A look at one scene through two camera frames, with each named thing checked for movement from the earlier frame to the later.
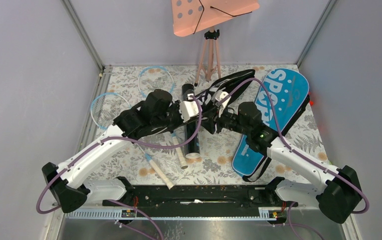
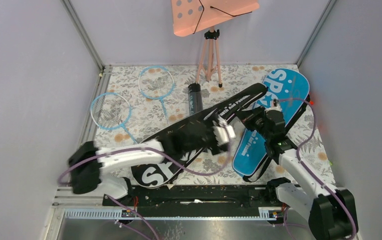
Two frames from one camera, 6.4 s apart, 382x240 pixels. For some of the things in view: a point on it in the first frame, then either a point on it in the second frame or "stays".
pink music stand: [190, 17] stays
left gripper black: [175, 106] → [211, 121]
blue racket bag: [290, 89] stays
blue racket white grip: [152, 78] stays
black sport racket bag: [218, 93] → [183, 142]
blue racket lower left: [104, 109] stays
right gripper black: [213, 118] → [248, 116]
